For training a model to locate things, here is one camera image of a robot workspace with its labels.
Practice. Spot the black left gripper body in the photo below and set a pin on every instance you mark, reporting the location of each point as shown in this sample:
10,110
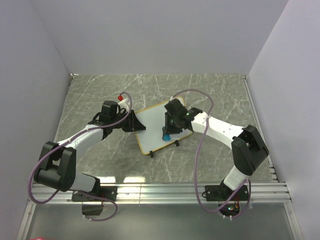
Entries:
123,123

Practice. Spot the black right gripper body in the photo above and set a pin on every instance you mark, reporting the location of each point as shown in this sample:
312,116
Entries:
171,122

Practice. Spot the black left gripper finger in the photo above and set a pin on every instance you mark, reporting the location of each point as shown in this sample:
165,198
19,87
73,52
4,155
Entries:
136,128
132,119

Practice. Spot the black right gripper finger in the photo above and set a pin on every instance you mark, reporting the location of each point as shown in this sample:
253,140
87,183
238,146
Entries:
166,131
176,132

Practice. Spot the blue bone-shaped eraser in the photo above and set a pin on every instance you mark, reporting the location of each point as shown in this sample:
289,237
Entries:
166,137

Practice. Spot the yellow framed whiteboard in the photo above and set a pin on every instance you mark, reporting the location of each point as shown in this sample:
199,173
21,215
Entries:
151,139

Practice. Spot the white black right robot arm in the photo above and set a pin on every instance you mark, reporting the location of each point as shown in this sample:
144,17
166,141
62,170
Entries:
246,143

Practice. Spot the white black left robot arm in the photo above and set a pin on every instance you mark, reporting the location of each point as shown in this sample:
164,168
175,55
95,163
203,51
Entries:
57,168

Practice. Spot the black whiteboard foot right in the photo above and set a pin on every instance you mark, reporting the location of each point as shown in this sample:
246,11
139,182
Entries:
177,143

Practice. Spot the black whiteboard foot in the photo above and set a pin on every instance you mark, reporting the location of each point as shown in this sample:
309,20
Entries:
151,154
177,143

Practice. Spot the black whiteboard foot left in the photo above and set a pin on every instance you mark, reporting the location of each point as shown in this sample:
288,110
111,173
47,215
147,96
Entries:
151,154

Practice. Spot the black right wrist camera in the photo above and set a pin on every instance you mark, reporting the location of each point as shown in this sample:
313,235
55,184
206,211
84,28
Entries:
175,108

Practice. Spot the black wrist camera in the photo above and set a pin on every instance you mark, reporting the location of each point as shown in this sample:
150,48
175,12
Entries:
175,108
108,108

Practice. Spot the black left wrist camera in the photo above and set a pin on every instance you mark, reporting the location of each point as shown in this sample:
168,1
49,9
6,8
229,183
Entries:
108,108

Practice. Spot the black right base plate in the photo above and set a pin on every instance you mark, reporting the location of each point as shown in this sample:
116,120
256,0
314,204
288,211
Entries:
219,193

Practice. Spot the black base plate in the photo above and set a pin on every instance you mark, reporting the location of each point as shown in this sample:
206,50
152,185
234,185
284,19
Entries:
219,193
105,192

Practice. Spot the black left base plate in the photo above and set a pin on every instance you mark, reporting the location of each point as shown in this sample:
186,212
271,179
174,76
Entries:
105,192

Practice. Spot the aluminium front rail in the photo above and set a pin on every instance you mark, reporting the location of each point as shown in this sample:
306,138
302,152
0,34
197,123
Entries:
168,193

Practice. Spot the aluminium rail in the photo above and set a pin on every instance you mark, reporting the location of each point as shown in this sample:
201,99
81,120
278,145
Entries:
168,193
258,125

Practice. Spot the aluminium right side rail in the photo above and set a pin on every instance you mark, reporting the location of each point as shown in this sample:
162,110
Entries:
258,125

